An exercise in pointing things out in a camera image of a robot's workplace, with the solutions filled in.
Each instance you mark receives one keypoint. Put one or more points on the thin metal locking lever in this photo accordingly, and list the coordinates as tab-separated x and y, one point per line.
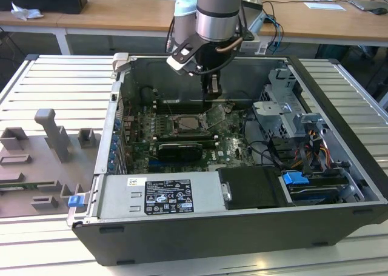
170	109

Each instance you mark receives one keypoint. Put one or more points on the silver CPU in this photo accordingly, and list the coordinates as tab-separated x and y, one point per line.
189	123

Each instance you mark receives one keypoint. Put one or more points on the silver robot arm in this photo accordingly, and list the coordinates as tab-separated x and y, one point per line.
216	15

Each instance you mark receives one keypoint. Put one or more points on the black RAM slot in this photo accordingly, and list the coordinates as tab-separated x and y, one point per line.
185	136
179	104
180	110

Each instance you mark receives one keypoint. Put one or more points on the CPU socket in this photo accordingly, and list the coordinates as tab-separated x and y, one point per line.
174	122

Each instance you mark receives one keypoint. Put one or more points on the small white box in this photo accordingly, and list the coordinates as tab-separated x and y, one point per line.
250	47

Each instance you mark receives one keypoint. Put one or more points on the silver coin battery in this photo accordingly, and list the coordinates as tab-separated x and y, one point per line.
229	107

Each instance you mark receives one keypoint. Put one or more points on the silver perforated drive cage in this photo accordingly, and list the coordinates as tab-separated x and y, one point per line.
272	121

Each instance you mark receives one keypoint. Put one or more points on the black graphics card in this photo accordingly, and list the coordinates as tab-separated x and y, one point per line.
182	151

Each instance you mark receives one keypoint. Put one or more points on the green motherboard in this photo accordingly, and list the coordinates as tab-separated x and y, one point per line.
230	154

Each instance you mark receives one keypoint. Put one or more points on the wooden desk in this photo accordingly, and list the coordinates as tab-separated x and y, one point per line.
121	12

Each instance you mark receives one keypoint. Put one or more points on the white paper sheet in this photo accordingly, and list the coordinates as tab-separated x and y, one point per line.
324	6

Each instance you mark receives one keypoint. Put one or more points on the black plastic shroud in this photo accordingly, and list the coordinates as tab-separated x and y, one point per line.
251	188

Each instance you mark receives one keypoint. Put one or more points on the hard disk in blue carrier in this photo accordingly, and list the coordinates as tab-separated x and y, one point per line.
295	178

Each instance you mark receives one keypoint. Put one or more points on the silver power supply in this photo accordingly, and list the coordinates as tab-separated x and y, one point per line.
121	197

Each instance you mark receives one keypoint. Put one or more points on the grey laptop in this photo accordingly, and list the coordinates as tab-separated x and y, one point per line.
366	4

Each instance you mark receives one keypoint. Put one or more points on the black computer mouse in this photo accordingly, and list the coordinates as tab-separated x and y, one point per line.
379	11

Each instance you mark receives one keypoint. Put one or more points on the black PC case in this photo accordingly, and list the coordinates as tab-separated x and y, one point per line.
212	242

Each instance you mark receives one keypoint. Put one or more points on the crumpled white paper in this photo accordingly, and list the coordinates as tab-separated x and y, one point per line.
28	13

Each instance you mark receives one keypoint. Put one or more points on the blue plastic latch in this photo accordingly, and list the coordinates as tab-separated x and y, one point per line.
75	201

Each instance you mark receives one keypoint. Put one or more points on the grey parts rack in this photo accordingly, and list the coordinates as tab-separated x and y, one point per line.
36	166

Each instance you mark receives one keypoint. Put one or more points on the green RAM stick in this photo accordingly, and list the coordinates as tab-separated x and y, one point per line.
27	186

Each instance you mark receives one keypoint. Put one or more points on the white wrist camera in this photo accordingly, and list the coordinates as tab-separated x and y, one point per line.
177	65

